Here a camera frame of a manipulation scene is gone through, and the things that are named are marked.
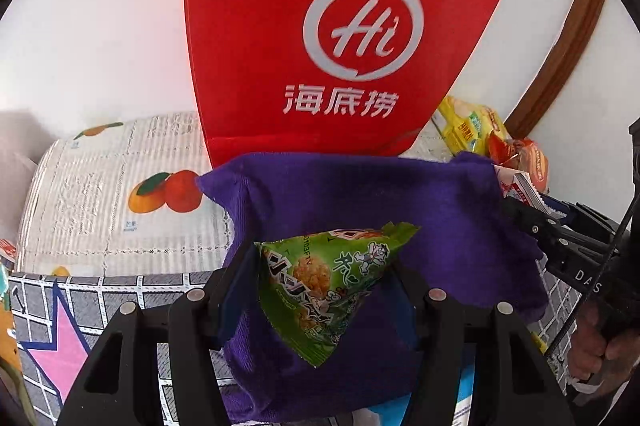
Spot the red white snack packet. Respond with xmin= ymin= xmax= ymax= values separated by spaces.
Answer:
xmin=494 ymin=165 xmax=548 ymax=212

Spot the green triangular snack packet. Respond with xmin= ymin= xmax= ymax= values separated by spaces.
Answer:
xmin=257 ymin=222 xmax=420 ymax=368

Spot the person's right hand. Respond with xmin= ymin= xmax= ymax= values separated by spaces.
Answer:
xmin=567 ymin=302 xmax=639 ymax=388

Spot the orange chips bag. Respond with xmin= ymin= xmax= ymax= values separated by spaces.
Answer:
xmin=487 ymin=131 xmax=549 ymax=193

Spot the purple cloth basket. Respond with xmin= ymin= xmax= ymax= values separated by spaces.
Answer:
xmin=198 ymin=153 xmax=548 ymax=423

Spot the grey checked star tablecloth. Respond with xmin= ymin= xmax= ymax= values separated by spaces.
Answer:
xmin=9 ymin=255 xmax=579 ymax=425

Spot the yellow chips bag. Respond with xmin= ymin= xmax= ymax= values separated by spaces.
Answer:
xmin=432 ymin=96 xmax=510 ymax=156

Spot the red paper shopping bag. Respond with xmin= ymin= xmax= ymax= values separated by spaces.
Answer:
xmin=184 ymin=0 xmax=500 ymax=166

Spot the brown wooden door frame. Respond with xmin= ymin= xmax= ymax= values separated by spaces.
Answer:
xmin=506 ymin=0 xmax=605 ymax=139

